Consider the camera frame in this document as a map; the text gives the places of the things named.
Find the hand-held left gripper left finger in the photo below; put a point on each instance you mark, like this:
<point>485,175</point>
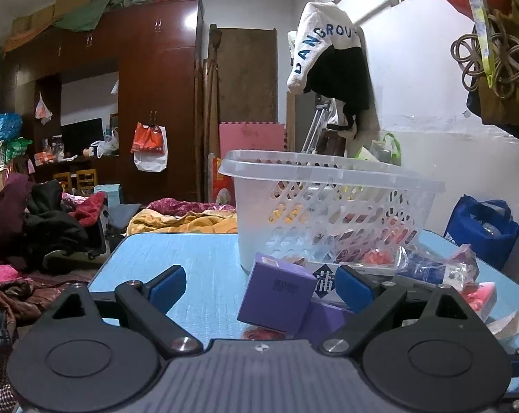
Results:
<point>169,286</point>

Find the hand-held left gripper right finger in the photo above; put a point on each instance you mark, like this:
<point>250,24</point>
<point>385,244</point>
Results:
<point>353,289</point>

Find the white box with dark label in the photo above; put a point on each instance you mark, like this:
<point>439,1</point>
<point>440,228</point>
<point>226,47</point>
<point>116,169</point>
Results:
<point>324,284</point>

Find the small purple box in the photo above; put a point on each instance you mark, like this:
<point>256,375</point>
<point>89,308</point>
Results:
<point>324,319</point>

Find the large purple box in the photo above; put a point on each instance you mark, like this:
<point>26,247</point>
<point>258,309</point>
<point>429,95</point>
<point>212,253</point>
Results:
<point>276,292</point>

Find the white plastic basket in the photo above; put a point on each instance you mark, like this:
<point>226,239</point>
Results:
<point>259,223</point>

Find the yellow blanket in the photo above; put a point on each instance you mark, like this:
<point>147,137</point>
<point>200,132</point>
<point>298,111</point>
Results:
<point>177,223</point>

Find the blue and white packet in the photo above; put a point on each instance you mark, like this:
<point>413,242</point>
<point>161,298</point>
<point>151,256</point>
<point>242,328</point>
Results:
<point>423,269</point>

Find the flat red packet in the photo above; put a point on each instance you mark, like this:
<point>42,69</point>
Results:
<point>261,335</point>

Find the light blue box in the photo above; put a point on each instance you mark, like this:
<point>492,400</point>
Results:
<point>111,193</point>

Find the clear packet with red print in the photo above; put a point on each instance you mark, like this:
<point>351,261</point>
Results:
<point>462,262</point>

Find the pink packet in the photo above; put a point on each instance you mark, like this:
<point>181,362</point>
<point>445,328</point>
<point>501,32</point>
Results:
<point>479,294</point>

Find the yellow wooden chairs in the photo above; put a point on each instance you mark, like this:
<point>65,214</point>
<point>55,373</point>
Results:
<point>85,180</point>

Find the blue tote bag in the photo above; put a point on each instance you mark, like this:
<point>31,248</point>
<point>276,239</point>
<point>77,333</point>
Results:
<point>479,228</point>

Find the orange and white plastic bag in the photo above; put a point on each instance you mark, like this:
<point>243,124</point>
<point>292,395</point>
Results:
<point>149,146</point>

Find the green bag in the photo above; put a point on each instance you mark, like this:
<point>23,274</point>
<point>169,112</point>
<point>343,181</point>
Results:
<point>390,148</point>

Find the pile of dark clothes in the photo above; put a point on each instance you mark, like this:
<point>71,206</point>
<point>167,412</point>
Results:
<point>39,219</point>

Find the white paper packet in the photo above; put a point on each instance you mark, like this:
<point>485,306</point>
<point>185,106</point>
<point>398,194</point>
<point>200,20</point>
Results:
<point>507,323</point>

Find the metal crutch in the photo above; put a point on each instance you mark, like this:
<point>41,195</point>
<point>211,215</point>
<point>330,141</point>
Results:
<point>315,129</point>

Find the pink foam mat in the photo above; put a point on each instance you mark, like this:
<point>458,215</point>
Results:
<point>250,137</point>

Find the black television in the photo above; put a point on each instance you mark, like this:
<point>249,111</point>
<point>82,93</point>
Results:
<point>82,135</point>

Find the dark wooden wardrobe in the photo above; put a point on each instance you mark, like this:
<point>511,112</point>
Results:
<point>156,86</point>

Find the small white hanging bag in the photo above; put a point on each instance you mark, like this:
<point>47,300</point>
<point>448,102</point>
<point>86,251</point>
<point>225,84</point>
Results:
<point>43,109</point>

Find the blue patterned sacks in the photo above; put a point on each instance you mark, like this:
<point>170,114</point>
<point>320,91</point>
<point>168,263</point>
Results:
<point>3,131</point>

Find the white garment with blue letters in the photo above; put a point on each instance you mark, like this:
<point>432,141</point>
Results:
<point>324,21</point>

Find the green cloth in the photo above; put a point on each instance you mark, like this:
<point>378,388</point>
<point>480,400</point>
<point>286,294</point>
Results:
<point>95,13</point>

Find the cardboard boxes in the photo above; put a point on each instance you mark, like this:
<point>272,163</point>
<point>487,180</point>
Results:
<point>48,13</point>

